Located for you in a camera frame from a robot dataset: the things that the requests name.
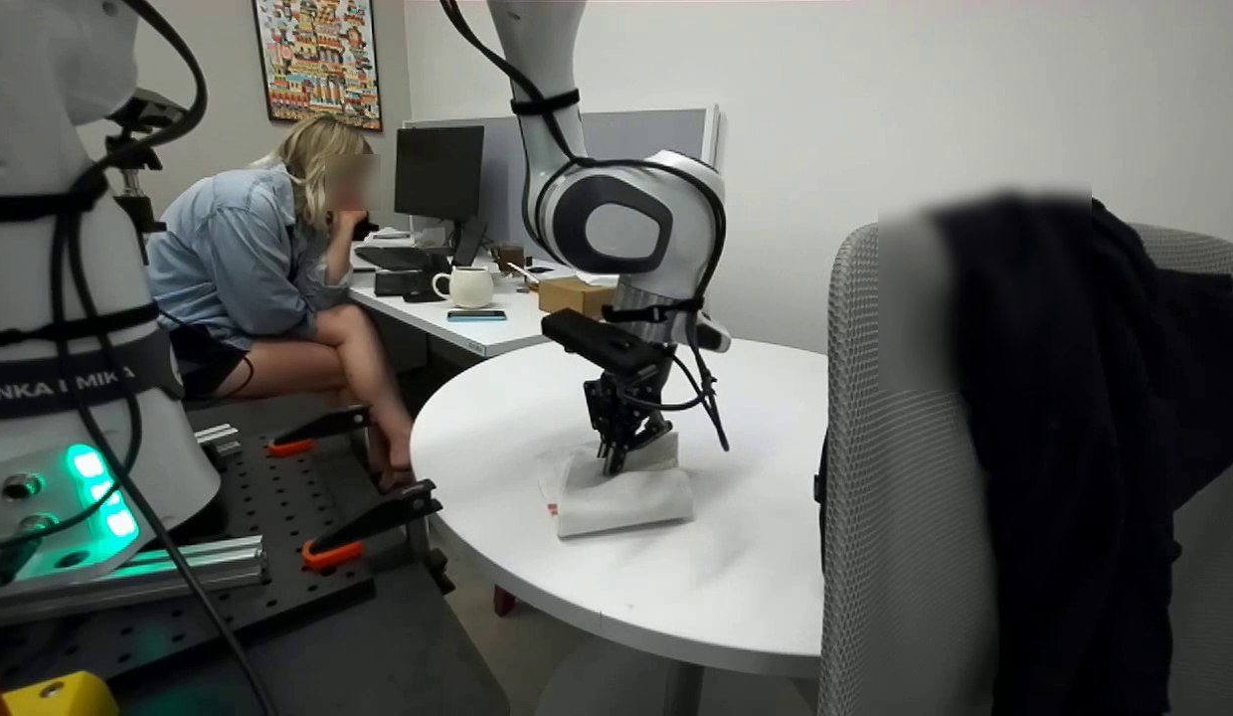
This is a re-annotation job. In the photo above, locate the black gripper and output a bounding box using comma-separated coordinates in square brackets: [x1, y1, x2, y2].
[581, 362, 676, 476]

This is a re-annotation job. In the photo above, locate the white and red towel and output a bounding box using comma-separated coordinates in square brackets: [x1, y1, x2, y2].
[550, 431, 701, 544]

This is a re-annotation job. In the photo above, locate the brown cardboard box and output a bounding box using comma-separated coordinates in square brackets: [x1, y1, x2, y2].
[532, 274, 620, 317]

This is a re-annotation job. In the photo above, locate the white office desk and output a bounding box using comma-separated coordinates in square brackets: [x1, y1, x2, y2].
[342, 269, 570, 362]

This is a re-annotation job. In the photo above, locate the cream teapot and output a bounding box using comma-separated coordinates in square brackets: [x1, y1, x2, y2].
[428, 264, 505, 317]

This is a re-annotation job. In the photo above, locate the grey office chair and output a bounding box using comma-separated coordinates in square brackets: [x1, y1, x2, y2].
[811, 211, 1233, 716]

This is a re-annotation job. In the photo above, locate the black desk device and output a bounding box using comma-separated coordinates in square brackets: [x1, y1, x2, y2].
[355, 236, 451, 301]

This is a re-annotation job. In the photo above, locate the grey partition panel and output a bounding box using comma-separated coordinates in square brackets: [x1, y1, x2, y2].
[480, 106, 721, 264]

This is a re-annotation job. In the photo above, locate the black computer monitor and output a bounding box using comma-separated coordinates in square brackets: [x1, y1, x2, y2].
[391, 125, 489, 264]

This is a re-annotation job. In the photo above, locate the person in blue shirt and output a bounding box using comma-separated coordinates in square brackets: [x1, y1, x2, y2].
[143, 113, 420, 481]

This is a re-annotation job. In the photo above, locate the black jacket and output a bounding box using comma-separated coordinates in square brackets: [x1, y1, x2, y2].
[786, 192, 1233, 716]

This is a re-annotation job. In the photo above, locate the colourful framed picture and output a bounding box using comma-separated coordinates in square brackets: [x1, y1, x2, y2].
[250, 0, 386, 135]

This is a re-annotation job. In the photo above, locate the yellow block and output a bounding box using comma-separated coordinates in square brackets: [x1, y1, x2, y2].
[0, 670, 125, 716]

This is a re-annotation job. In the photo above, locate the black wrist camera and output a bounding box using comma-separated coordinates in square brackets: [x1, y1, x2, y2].
[542, 309, 673, 383]

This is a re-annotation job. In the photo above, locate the black clamp with orange handle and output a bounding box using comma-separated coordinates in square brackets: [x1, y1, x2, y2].
[300, 476, 447, 578]
[264, 407, 372, 464]

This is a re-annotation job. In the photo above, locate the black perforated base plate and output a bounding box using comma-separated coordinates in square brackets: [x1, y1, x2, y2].
[0, 422, 383, 679]

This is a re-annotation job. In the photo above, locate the black base cable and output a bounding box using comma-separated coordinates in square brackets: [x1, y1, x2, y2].
[53, 0, 289, 716]

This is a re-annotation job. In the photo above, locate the aluminium rail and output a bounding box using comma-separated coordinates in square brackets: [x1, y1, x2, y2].
[0, 533, 270, 628]

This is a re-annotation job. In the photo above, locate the black camera on stand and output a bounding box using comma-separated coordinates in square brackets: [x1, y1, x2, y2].
[97, 84, 201, 176]

